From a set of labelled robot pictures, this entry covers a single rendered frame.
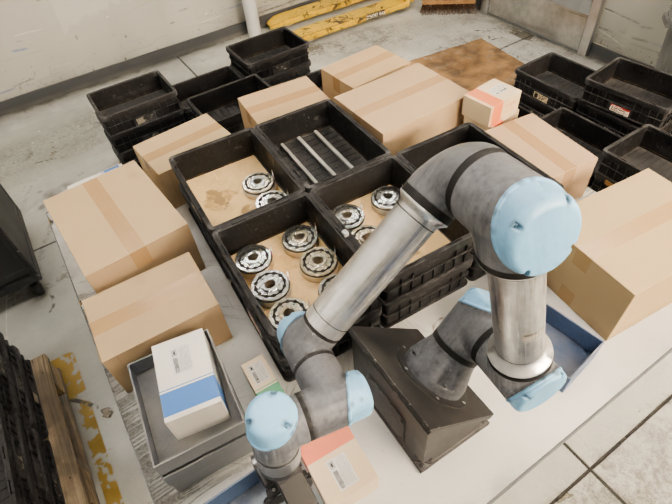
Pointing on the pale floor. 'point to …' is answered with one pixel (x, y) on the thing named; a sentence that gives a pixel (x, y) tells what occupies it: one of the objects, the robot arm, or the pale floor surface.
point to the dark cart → (16, 250)
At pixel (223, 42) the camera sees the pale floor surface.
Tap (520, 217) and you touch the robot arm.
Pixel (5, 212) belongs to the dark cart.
